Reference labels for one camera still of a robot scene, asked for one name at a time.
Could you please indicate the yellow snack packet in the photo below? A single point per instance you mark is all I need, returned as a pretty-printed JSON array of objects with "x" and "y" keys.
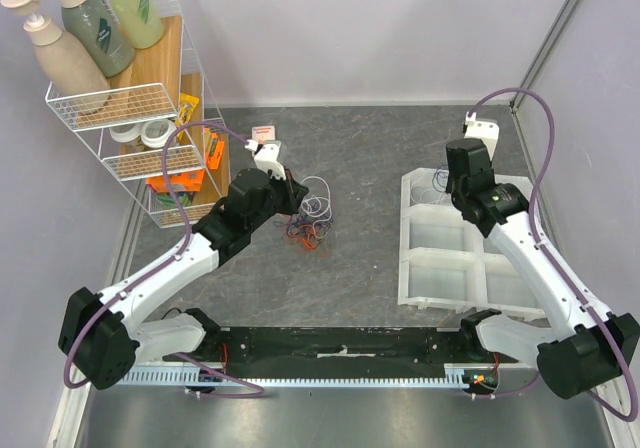
[{"x": 187, "y": 107}]

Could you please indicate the beige pump bottle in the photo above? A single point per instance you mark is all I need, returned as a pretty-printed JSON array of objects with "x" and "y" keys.
[{"x": 63, "y": 58}]

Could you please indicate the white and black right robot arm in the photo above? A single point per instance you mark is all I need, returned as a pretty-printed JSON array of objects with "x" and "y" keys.
[{"x": 585, "y": 344}]

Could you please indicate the orange flat package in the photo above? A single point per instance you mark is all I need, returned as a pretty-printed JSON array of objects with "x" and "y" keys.
[{"x": 190, "y": 181}]

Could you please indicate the white and red small box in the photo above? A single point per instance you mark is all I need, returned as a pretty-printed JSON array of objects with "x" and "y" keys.
[{"x": 263, "y": 132}]

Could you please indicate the light green bottle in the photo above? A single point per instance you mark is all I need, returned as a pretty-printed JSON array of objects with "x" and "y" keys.
[{"x": 140, "y": 20}]

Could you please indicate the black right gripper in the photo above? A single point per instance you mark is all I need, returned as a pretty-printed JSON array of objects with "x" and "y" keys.
[{"x": 456, "y": 188}]

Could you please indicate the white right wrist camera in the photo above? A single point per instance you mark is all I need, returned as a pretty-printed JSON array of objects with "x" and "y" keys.
[{"x": 483, "y": 129}]

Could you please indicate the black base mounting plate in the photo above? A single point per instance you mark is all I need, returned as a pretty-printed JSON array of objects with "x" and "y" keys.
[{"x": 237, "y": 346}]

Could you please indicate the white wire shelf rack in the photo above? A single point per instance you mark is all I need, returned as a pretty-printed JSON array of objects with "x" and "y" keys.
[{"x": 150, "y": 89}]

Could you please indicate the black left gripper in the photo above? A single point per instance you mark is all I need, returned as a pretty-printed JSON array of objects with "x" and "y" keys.
[{"x": 294, "y": 192}]

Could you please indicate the white compartment organizer tray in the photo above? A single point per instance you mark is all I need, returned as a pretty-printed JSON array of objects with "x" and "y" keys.
[{"x": 444, "y": 261}]

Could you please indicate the dark green pump bottle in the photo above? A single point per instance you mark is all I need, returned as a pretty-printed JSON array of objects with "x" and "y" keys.
[{"x": 92, "y": 24}]

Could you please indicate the orange box on shelf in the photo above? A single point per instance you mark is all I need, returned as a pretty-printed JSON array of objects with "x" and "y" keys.
[{"x": 213, "y": 149}]

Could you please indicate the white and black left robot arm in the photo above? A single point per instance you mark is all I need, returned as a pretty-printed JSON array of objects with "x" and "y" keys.
[{"x": 105, "y": 334}]

